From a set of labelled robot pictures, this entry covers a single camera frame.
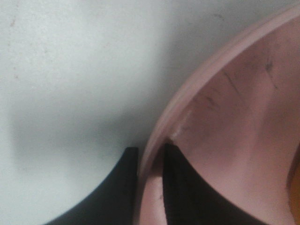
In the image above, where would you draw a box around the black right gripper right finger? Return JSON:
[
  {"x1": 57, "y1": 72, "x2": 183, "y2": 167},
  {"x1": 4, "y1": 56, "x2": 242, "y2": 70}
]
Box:
[{"x1": 163, "y1": 144, "x2": 290, "y2": 225}]

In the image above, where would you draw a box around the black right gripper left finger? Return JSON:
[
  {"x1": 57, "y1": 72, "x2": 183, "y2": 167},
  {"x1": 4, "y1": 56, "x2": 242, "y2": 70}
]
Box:
[{"x1": 47, "y1": 147, "x2": 139, "y2": 225}]

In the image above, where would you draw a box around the pink round plate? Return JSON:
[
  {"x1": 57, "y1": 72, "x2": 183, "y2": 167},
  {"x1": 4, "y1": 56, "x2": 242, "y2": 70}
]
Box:
[{"x1": 134, "y1": 2, "x2": 300, "y2": 225}]

